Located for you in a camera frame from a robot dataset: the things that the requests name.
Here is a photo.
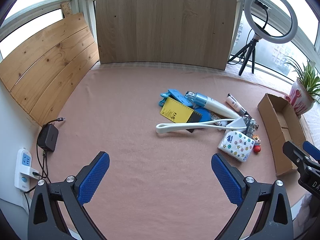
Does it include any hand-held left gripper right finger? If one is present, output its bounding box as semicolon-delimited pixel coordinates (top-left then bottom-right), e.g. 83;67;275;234
211;152;293;240

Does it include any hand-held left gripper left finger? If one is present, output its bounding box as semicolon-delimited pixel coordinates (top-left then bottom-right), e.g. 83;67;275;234
27;151;110;240

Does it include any patterned tissue packet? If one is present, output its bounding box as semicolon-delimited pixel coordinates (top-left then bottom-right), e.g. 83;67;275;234
217;130;255;163

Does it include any spider plant in red-white pot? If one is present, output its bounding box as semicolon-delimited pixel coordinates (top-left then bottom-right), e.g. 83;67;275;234
282;56;320;117

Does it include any black power adapter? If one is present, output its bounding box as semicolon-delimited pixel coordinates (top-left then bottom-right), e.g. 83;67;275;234
37;124;60;152

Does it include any pine wood board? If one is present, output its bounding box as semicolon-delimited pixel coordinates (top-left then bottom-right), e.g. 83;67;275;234
0;12;100;127

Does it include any blue clip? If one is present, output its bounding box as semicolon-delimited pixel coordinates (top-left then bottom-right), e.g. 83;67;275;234
159;93;172;107

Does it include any white ring light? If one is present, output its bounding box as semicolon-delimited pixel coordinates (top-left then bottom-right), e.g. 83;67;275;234
244;0;299;43

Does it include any cardboard box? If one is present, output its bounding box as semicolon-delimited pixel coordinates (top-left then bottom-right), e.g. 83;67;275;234
257;93;309;177

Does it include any clear black gel pen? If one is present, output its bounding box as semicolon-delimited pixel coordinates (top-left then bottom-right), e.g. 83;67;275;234
227;93;252;119

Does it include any black charger cable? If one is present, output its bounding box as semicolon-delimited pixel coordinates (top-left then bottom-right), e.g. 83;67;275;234
24;117;66;193

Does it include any pink cosmetic tube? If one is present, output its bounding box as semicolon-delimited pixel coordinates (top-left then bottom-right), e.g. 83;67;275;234
226;94;247;114

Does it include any large light wood panel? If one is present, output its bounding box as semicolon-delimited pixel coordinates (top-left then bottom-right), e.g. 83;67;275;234
95;0;238;70

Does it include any pink table cloth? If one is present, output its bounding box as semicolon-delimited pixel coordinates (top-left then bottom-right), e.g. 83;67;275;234
29;64;320;240

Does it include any white sunscreen bottle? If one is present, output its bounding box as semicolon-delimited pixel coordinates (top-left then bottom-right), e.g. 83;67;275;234
185;91;242;119

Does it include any grey toy keychain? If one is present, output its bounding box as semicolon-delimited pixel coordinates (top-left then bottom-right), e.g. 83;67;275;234
244;118;259;137

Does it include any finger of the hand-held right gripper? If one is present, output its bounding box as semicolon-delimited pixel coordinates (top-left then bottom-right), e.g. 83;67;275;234
302;141;320;160
283;141;314;168

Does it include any blue round disc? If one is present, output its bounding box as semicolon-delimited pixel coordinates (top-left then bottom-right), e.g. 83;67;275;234
194;107;213;123

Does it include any orange toy figure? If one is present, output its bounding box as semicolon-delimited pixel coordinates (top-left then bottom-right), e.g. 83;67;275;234
251;134;263;153

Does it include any yellow and black card ruler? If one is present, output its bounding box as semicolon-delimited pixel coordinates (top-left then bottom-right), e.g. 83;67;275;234
160;97;202;124

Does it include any black phone holder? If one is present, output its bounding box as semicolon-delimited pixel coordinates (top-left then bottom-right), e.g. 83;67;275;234
254;0;273;37

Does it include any white cable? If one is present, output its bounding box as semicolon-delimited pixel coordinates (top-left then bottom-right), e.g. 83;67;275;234
156;119;248;137

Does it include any white power strip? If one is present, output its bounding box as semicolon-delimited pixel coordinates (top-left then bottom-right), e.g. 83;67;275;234
14;149;40;214

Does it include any black tripod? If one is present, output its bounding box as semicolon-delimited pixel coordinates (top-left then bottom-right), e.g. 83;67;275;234
227;36;262;77

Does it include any white charger cube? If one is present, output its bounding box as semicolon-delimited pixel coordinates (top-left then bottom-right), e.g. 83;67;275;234
226;116;247;132

